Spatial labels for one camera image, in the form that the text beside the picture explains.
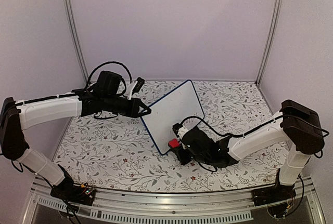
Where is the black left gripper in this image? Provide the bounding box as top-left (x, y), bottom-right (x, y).
top-left (103, 94), bottom-right (151, 118)

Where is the red whiteboard eraser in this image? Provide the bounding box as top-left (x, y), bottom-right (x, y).
top-left (168, 139), bottom-right (180, 149)

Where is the blue framed whiteboard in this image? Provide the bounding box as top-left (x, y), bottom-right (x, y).
top-left (141, 80), bottom-right (205, 155)

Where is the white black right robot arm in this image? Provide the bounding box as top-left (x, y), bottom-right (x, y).
top-left (170, 100), bottom-right (329, 201)

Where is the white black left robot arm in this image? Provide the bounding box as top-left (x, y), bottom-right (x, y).
top-left (1, 71), bottom-right (151, 200)

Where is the floral patterned table mat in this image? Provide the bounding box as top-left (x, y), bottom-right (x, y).
top-left (54, 81), bottom-right (288, 193)

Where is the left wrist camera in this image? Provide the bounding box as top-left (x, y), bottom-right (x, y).
top-left (124, 77), bottom-right (145, 100)

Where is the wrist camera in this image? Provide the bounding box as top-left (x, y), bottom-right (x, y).
top-left (124, 77), bottom-right (145, 100)
top-left (172, 123), bottom-right (190, 141)

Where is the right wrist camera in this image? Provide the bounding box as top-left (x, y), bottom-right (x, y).
top-left (172, 123), bottom-right (190, 141)

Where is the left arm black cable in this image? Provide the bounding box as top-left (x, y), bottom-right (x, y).
top-left (71, 61), bottom-right (132, 97)

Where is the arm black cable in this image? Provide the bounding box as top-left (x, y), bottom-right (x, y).
top-left (71, 61), bottom-right (132, 97)
top-left (179, 114), bottom-right (330, 157)

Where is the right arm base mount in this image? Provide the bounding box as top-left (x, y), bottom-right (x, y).
top-left (251, 181), bottom-right (296, 206)

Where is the aluminium front rail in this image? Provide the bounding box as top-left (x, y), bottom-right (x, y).
top-left (23, 177), bottom-right (327, 223)

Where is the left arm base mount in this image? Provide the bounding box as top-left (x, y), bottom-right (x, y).
top-left (50, 165), bottom-right (96, 206)

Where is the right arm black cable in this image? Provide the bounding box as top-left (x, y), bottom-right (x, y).
top-left (179, 114), bottom-right (330, 157)

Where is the left aluminium corner post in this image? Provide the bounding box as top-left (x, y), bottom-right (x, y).
top-left (63, 0), bottom-right (88, 83)

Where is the aluminium corner post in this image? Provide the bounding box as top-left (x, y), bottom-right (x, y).
top-left (63, 0), bottom-right (88, 83)
top-left (255, 0), bottom-right (283, 87)

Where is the right aluminium corner post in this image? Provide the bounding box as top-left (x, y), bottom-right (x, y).
top-left (255, 0), bottom-right (283, 87)

